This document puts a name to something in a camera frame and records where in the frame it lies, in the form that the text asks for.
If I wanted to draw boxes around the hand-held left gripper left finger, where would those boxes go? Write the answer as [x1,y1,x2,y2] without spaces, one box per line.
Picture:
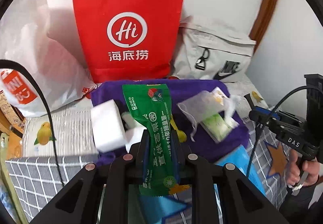
[31,129,150,224]

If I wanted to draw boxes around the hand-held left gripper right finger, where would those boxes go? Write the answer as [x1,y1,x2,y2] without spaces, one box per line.
[173,131,289,224]

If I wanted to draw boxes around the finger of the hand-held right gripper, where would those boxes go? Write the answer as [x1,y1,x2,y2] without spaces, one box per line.
[249,110,278,131]
[254,106,281,120]

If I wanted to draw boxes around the dark green wet wipe packet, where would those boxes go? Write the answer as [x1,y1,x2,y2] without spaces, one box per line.
[122,82,192,197]

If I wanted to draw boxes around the light green tissue pack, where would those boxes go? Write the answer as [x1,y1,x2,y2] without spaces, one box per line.
[201,113,240,143]

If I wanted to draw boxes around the white sponge block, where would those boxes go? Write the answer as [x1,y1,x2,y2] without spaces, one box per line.
[90,100,127,152]

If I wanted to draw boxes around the small orange print sachet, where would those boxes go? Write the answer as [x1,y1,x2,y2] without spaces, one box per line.
[211,87,228,111]

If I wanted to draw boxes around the translucent white mesh pouch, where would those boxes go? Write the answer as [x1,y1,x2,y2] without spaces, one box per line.
[177,90,229,142]

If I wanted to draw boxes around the person's right forearm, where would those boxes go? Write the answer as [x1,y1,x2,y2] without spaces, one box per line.
[279,184,323,224]

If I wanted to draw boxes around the person's right hand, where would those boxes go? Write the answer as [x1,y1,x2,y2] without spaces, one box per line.
[287,157,320,187]

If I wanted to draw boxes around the purple towel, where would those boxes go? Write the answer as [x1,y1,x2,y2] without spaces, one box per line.
[90,78,249,171]

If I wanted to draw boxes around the white crumpled wrapper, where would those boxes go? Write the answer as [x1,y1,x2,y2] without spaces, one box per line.
[223,95,239,125]

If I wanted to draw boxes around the fruit print bed sheet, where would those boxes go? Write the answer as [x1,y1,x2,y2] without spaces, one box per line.
[21,73,268,157]

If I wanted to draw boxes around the grey waist bag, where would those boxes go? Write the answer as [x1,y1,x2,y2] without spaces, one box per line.
[172,15,256,83]

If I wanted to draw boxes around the grey checked blanket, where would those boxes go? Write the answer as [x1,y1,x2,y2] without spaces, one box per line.
[5,118,293,224]

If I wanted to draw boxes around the white plastic shopping bag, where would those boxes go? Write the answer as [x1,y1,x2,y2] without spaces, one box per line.
[0,0,98,117]

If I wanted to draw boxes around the green blanket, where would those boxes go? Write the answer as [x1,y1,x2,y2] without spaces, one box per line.
[0,132,29,224]

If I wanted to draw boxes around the printed cardboard box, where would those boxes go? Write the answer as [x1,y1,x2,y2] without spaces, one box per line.
[0,90,22,124]

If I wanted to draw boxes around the red paper bag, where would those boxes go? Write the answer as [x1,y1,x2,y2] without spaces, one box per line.
[71,0,187,83]

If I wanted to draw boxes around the black cable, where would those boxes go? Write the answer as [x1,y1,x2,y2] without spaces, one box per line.
[0,60,65,185]
[247,85,309,178]

